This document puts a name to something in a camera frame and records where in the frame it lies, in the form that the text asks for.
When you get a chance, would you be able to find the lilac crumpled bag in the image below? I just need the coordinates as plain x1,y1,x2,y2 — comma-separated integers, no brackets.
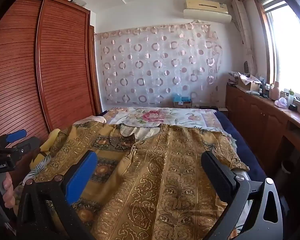
274,97,288,108

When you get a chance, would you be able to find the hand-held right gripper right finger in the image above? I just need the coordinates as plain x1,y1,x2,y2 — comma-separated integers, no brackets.
201,151,284,240

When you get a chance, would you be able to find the open cardboard box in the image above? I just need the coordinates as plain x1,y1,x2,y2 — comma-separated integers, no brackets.
236,72,262,92

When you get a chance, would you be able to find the patterned fabric bundle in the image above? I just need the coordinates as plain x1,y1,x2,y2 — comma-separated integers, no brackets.
228,71,241,85

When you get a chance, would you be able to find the long low wooden cabinet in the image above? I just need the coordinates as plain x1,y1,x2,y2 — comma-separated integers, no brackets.
225,84,300,180

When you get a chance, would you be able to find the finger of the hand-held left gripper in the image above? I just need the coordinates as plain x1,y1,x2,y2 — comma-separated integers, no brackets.
5,137,40,155
0,129,27,147

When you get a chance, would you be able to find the leaf print bedsheet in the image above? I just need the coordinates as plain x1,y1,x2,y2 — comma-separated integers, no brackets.
24,164,48,183

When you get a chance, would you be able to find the wooden-framed window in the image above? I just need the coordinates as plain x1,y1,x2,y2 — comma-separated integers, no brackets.
255,0,300,105

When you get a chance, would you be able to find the small cardboard box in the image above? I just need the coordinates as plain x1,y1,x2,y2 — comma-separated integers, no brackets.
172,99,193,109

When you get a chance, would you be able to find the tied pale window curtain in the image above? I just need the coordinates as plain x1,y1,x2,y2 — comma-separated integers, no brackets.
231,0,257,73

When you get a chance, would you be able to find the blue plastic bag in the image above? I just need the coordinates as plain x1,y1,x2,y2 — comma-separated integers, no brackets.
172,93,192,102

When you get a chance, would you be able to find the circle-patterned sheer curtain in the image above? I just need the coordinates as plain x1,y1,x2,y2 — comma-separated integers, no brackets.
94,22,224,105

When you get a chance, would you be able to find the golden patterned shirt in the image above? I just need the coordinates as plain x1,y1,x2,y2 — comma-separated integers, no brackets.
35,120,249,240

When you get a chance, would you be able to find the white air conditioner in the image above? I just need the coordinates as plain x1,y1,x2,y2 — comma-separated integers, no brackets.
183,0,232,25

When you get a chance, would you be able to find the wooden sliding-door wardrobe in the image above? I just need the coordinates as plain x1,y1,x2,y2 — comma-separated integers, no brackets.
0,0,103,178

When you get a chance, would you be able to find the person's left hand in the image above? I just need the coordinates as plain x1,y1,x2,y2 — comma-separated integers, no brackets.
0,174,15,209

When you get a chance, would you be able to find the beige pink cloth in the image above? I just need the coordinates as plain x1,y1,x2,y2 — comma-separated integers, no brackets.
87,115,107,124

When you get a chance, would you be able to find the yellow plush toy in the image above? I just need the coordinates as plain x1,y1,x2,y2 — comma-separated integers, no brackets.
30,129,62,170

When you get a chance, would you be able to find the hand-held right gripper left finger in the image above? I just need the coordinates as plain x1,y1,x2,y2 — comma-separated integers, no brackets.
16,151,99,240

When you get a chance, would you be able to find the floral quilt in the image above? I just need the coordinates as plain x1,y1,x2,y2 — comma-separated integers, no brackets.
100,106,222,140

